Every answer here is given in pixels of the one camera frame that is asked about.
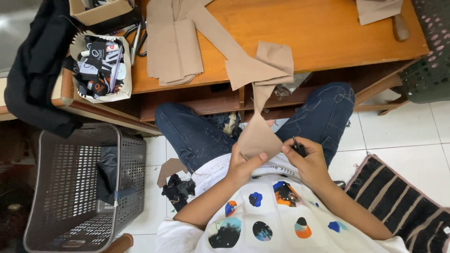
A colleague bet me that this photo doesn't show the person's right hand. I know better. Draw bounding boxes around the person's right hand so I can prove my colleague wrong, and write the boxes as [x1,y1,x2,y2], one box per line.
[281,137,332,189]

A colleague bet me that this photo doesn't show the person's left hand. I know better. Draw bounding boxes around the person's left hand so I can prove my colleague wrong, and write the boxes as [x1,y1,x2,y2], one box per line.
[225,142,269,184]

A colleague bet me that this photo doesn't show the small black thread snips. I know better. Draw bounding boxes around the small black thread snips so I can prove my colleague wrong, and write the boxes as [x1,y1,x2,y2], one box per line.
[292,136,307,158]

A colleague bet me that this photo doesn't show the long tan fabric strip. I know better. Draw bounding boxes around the long tan fabric strip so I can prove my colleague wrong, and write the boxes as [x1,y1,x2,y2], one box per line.
[177,0,295,161]

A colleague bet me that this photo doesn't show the patterned cloth bundle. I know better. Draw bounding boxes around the patterned cloth bundle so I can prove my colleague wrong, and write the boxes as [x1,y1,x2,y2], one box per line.
[206,112,243,138]

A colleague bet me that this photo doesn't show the person's blue jeans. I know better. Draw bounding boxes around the person's blue jeans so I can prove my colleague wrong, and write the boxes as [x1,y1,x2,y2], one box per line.
[155,82,356,174]

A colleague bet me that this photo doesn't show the person's white printed shirt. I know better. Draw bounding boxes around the person's white printed shirt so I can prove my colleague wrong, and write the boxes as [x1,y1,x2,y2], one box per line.
[155,153,410,253]

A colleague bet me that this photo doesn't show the black fabric scraps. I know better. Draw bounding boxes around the black fabric scraps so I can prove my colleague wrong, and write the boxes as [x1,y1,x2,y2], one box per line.
[161,174,196,212]

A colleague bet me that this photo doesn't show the brown cardboard piece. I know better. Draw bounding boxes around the brown cardboard piece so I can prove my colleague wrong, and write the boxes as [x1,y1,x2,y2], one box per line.
[157,158,188,188]

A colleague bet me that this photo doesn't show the clear plastic wrap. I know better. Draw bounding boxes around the clear plastic wrap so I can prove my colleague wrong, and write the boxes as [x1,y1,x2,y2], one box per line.
[274,72,313,100]

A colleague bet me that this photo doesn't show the black and beige striped rug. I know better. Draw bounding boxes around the black and beige striped rug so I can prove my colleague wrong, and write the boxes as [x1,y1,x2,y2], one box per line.
[344,154,450,253]

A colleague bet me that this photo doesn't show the low wooden table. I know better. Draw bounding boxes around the low wooden table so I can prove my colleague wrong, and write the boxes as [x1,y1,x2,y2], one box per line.
[51,0,430,136]

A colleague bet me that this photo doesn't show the black cloth with blue band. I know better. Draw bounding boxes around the black cloth with blue band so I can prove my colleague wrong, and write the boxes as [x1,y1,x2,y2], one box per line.
[96,146,137,205]

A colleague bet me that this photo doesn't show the stack of tan fabric pieces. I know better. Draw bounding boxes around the stack of tan fabric pieces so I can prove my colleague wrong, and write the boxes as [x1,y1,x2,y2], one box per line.
[146,0,205,87]

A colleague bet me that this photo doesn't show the purple pen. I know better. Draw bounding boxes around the purple pen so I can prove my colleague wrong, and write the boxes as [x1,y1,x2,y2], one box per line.
[110,46,124,93]

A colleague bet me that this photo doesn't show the dark green plastic basket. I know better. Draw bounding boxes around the dark green plastic basket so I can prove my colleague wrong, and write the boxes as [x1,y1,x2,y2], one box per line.
[399,0,450,104]

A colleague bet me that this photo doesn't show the grey plastic laundry basket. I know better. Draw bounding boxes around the grey plastic laundry basket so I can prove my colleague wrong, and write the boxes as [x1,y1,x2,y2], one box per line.
[23,123,147,253]

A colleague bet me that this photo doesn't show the small tan fabric piece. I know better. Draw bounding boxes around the small tan fabric piece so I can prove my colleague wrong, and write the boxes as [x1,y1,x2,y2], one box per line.
[355,0,404,26]

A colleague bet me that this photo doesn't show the white paper bag of labels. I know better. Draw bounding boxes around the white paper bag of labels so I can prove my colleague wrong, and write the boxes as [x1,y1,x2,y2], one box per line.
[69,31,133,104]

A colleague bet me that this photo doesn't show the cardboard box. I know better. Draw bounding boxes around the cardboard box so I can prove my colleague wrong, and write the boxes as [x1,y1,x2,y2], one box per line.
[69,0,135,26]

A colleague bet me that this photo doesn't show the black garment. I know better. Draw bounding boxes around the black garment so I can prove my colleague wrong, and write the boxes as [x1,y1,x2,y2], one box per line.
[4,0,84,138]

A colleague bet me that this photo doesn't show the orange wooden post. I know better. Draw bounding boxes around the orange wooden post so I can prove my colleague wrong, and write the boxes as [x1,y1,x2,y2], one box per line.
[102,233,134,253]

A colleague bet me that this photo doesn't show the black-handled scissors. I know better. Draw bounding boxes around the black-handled scissors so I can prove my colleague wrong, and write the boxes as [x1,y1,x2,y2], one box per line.
[123,21,148,67]

